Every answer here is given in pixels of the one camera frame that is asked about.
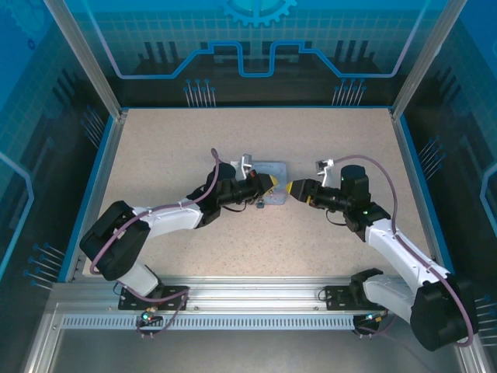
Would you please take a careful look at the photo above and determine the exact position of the lilac cartoon tin box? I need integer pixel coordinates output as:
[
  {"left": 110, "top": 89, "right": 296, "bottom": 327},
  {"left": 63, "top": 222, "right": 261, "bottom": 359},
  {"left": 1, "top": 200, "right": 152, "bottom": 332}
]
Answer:
[{"left": 232, "top": 160, "right": 289, "bottom": 205}]

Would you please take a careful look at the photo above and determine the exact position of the right connector board with LEDs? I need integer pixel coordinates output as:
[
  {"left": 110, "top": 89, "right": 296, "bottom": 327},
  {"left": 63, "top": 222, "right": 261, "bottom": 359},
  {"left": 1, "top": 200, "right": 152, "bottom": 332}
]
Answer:
[{"left": 363, "top": 310, "right": 389, "bottom": 326}]

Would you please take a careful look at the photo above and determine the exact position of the connector board with leds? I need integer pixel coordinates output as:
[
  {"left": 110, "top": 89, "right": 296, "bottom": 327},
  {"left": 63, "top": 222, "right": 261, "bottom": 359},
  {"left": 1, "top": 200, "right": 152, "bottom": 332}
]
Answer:
[
  {"left": 363, "top": 310, "right": 389, "bottom": 326},
  {"left": 139, "top": 306, "right": 162, "bottom": 326}
]

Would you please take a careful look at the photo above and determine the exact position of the left connector board with LEDs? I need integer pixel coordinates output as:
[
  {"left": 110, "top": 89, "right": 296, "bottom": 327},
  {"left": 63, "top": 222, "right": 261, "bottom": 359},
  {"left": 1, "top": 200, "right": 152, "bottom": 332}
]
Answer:
[{"left": 139, "top": 306, "right": 162, "bottom": 326}]

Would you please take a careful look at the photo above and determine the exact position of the blue printed acrylic panel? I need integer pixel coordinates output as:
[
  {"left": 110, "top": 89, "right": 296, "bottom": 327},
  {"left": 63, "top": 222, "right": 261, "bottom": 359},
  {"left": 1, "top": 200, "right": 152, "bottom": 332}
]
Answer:
[{"left": 57, "top": 0, "right": 443, "bottom": 108}]

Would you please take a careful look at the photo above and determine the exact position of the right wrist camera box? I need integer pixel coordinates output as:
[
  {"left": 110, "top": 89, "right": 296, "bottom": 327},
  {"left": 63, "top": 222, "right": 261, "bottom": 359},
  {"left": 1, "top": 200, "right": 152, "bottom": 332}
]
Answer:
[{"left": 315, "top": 158, "right": 335, "bottom": 187}]

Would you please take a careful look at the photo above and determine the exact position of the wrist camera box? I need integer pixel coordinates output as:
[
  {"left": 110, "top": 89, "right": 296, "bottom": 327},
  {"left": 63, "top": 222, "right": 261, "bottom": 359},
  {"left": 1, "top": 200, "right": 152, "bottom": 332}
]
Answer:
[
  {"left": 315, "top": 158, "right": 335, "bottom": 187},
  {"left": 231, "top": 153, "right": 255, "bottom": 180}
]

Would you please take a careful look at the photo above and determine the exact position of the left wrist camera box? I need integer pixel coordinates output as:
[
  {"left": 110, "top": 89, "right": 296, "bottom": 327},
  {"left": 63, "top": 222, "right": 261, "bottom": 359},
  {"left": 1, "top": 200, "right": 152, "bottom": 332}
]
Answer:
[{"left": 231, "top": 153, "right": 255, "bottom": 180}]

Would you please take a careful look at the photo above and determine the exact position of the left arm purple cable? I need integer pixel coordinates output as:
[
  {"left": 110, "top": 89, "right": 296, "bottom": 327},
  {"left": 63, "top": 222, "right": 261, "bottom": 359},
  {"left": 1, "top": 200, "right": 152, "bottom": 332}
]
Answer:
[{"left": 89, "top": 147, "right": 230, "bottom": 339}]

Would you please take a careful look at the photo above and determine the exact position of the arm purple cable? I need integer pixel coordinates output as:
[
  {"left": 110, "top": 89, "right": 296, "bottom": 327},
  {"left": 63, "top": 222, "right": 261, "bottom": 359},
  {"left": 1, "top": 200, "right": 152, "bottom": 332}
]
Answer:
[
  {"left": 89, "top": 147, "right": 230, "bottom": 339},
  {"left": 333, "top": 154, "right": 477, "bottom": 347}
]

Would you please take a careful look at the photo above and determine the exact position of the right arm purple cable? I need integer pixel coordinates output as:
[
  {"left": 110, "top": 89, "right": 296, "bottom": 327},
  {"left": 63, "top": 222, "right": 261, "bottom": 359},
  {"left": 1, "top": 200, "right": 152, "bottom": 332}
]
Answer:
[{"left": 333, "top": 154, "right": 477, "bottom": 347}]

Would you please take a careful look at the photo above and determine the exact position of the aluminium table side rail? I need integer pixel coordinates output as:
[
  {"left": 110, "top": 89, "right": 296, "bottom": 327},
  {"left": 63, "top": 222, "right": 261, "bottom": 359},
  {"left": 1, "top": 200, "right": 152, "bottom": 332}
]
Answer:
[
  {"left": 64, "top": 110, "right": 129, "bottom": 283},
  {"left": 390, "top": 108, "right": 443, "bottom": 281}
]

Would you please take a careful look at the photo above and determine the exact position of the aluminium mounting rail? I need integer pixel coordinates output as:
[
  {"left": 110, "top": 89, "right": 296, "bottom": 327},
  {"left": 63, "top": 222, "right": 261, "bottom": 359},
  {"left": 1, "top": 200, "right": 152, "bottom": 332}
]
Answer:
[{"left": 50, "top": 276, "right": 467, "bottom": 312}]

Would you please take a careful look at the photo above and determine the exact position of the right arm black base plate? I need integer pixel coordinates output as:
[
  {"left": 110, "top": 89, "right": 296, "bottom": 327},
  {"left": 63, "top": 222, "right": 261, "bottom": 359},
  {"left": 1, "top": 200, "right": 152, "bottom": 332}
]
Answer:
[{"left": 324, "top": 285, "right": 389, "bottom": 311}]

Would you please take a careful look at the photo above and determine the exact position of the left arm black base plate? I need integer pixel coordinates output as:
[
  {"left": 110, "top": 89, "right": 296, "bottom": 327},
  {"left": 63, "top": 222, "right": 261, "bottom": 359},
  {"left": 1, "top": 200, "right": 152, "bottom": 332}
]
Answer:
[{"left": 118, "top": 285, "right": 189, "bottom": 311}]

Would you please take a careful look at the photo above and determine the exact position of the slotted grey cable duct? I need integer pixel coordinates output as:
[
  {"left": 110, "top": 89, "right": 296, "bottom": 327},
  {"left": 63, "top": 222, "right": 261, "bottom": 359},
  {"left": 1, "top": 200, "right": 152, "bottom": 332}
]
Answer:
[{"left": 61, "top": 315, "right": 360, "bottom": 329}]

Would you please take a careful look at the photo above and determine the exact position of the aluminium frame post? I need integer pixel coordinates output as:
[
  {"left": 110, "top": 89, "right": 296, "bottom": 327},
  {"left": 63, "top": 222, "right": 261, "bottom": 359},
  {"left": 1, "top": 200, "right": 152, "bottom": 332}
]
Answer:
[
  {"left": 390, "top": 0, "right": 469, "bottom": 120},
  {"left": 42, "top": 0, "right": 129, "bottom": 120}
]

